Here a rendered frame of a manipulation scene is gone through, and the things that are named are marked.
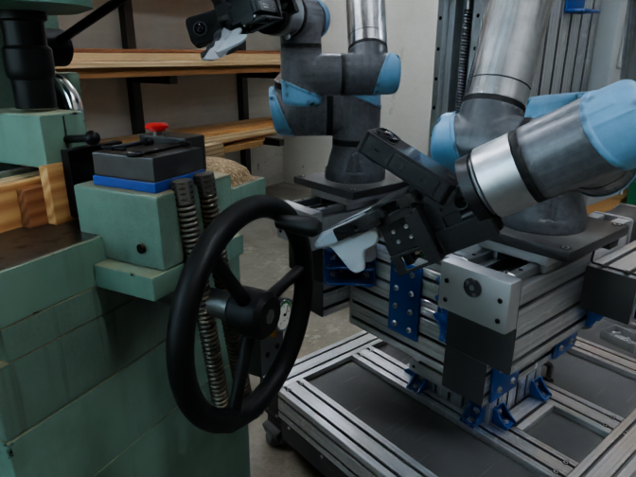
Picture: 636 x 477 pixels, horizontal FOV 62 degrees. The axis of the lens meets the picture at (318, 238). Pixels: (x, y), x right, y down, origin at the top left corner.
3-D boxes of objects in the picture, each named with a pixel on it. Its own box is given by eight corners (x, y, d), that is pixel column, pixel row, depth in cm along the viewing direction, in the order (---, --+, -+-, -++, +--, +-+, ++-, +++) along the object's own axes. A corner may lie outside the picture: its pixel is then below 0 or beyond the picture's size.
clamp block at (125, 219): (161, 273, 60) (153, 198, 58) (79, 255, 66) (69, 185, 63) (237, 236, 73) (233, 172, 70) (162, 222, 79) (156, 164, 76)
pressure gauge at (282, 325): (276, 346, 95) (275, 306, 92) (259, 342, 97) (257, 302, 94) (294, 331, 100) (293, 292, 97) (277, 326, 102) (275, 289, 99)
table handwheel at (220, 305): (301, 414, 76) (165, 470, 50) (192, 377, 84) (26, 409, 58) (338, 217, 77) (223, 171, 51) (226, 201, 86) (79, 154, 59)
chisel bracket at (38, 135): (49, 181, 69) (38, 114, 66) (-16, 170, 75) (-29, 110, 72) (95, 170, 75) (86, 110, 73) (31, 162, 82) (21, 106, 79)
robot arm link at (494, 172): (502, 137, 47) (514, 126, 54) (456, 159, 50) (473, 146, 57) (538, 211, 48) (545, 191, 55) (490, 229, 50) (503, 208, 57)
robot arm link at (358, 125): (383, 141, 124) (386, 81, 119) (326, 141, 123) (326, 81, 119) (377, 133, 135) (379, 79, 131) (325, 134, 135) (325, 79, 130)
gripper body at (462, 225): (392, 279, 57) (498, 240, 50) (357, 208, 56) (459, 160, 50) (414, 256, 63) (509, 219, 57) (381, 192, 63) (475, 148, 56)
